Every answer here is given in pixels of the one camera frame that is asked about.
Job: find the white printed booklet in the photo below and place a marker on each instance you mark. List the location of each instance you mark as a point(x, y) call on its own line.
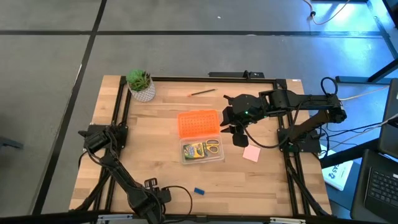
point(339, 177)

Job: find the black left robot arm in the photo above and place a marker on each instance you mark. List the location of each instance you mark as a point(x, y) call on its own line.
point(118, 171)

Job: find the pink sticky note pad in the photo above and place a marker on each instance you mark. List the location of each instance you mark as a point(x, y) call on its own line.
point(252, 153)

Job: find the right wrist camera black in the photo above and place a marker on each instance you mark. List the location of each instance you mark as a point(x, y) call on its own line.
point(241, 140)

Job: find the succulent in white patterned pot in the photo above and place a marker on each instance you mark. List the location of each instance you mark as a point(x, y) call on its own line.
point(140, 87)

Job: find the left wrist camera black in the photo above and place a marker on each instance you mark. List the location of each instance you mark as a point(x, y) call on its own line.
point(164, 196)

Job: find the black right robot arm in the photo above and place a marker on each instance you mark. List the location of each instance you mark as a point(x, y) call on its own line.
point(304, 99)

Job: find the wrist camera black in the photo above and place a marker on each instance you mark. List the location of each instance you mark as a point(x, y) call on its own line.
point(241, 140)
point(164, 196)

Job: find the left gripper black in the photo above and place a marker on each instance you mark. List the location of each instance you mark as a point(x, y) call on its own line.
point(146, 202)

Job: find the clear plastic pencil box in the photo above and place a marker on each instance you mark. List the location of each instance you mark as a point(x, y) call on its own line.
point(202, 161)

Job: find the orange perforated box lid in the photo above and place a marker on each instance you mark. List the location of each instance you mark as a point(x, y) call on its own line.
point(199, 123)

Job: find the blue eraser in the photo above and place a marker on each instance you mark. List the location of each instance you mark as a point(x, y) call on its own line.
point(199, 191)

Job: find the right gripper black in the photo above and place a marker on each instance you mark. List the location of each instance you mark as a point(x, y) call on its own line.
point(248, 107)

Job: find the black diagonal desk beam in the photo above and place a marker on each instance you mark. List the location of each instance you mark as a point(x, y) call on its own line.
point(348, 154)

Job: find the black mounting bar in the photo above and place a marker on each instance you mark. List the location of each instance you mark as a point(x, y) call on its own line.
point(233, 74)

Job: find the black aluminium table frame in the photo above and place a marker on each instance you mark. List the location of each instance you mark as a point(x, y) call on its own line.
point(217, 79)

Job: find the black laptop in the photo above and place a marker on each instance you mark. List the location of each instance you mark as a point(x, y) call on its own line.
point(382, 186)

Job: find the silver bracket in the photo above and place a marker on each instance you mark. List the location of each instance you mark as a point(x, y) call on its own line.
point(287, 221)
point(115, 217)

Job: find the black pencil orange eraser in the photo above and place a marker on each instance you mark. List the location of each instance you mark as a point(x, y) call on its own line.
point(202, 92)

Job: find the crayon box green yellow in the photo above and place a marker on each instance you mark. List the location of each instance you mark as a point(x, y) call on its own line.
point(194, 151)

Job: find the black desk leg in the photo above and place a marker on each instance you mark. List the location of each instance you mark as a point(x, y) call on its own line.
point(363, 80)

